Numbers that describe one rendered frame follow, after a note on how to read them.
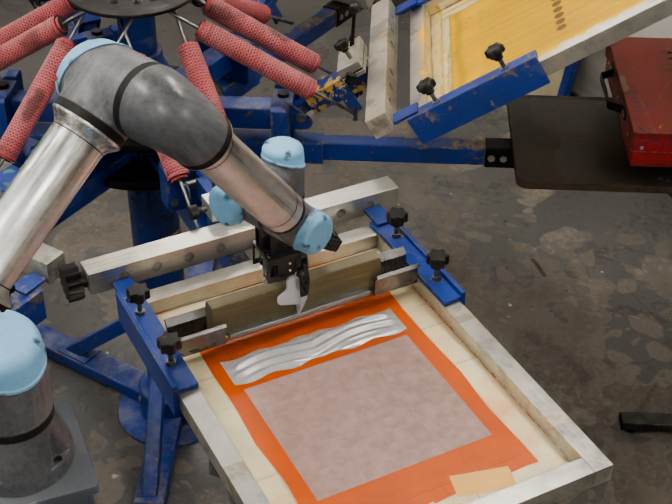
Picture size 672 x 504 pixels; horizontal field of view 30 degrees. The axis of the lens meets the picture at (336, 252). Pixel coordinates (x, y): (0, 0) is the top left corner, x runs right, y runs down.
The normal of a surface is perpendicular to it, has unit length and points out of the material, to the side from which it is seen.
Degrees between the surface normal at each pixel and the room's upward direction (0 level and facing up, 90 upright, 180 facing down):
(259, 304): 90
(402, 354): 0
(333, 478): 0
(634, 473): 0
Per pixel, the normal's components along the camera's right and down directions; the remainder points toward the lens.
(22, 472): 0.32, 0.30
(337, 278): 0.46, 0.54
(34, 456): 0.54, 0.23
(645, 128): 0.01, -0.80
